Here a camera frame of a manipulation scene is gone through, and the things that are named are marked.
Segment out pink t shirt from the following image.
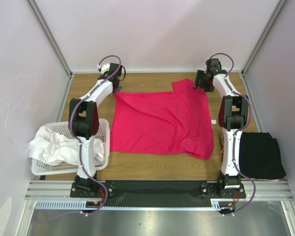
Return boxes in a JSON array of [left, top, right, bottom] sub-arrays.
[[110, 79, 214, 160]]

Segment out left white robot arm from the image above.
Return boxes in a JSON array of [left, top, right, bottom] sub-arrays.
[[68, 63, 123, 198]]

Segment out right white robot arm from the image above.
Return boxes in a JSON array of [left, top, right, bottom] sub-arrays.
[[194, 53, 251, 198]]

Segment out white crumpled t shirt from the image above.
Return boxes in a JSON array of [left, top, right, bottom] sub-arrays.
[[28, 125, 106, 166]]

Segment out black folded t shirt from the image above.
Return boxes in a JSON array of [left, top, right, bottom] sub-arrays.
[[239, 132, 286, 180]]

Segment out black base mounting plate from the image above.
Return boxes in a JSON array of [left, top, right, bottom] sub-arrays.
[[70, 179, 246, 208]]

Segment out white laundry basket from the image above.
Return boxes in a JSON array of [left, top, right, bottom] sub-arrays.
[[31, 119, 110, 176]]

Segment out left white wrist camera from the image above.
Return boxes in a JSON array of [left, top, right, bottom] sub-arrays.
[[97, 63, 110, 74]]

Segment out aluminium frame rail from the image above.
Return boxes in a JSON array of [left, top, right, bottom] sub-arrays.
[[25, 180, 293, 210]]

